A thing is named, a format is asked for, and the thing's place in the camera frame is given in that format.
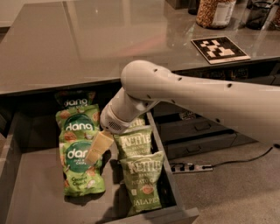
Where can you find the glass jar of nuts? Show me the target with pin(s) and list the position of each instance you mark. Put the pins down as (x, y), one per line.
(215, 14)

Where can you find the open grey top drawer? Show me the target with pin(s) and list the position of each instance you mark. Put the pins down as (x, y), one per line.
(32, 179)

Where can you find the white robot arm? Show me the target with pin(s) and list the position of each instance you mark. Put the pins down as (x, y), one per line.
(250, 109)

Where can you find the middle right grey drawer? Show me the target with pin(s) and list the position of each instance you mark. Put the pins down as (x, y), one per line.
(182, 125)

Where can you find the black white fiducial marker tile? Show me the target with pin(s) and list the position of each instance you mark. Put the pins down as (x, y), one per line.
(219, 50)

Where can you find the lower right grey drawer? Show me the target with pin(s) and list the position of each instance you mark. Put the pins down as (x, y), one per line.
(202, 145)

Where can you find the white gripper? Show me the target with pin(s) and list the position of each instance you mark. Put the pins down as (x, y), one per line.
(113, 122)

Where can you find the green dang chip bag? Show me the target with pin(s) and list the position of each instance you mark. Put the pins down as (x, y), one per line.
(80, 118)
(80, 178)
(75, 98)

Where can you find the front Kettle jalapeno chip bag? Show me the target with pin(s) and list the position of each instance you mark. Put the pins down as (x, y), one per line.
(140, 176)

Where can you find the grey power strip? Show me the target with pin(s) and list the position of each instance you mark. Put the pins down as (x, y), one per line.
(190, 168)

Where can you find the dark glass cup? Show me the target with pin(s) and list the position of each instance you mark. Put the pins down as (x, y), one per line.
(259, 12)

